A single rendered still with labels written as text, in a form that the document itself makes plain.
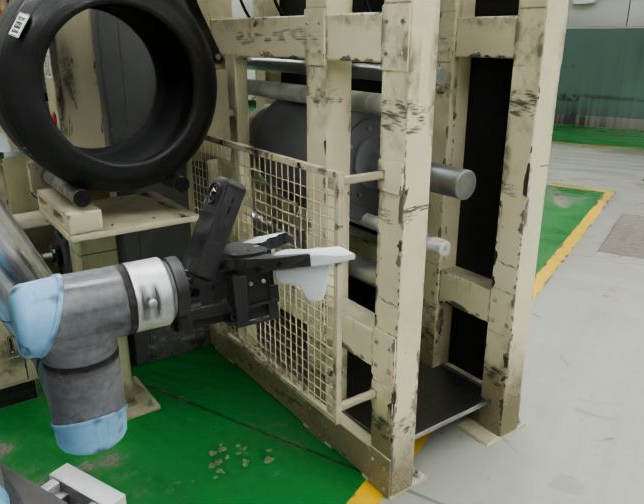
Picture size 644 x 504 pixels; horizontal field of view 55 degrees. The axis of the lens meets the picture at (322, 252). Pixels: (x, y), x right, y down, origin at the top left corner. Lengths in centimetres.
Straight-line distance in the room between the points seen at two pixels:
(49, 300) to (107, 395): 12
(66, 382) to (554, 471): 177
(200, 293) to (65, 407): 18
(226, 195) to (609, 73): 980
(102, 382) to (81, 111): 150
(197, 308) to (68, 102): 146
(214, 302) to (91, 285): 14
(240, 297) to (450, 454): 158
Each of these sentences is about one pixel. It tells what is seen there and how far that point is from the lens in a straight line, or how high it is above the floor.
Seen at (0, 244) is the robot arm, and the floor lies 110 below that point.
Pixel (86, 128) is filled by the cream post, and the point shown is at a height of 103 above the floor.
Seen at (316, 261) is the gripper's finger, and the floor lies 107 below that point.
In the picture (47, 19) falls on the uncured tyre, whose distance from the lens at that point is 169.
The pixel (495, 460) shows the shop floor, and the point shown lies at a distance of 220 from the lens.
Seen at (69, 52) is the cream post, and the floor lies 126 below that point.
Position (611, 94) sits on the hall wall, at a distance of 1036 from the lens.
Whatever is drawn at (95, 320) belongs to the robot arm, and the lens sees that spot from 64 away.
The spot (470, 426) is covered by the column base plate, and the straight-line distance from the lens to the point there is 231.
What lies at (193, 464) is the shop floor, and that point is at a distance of 215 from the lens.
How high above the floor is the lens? 131
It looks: 19 degrees down
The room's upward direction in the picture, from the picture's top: straight up
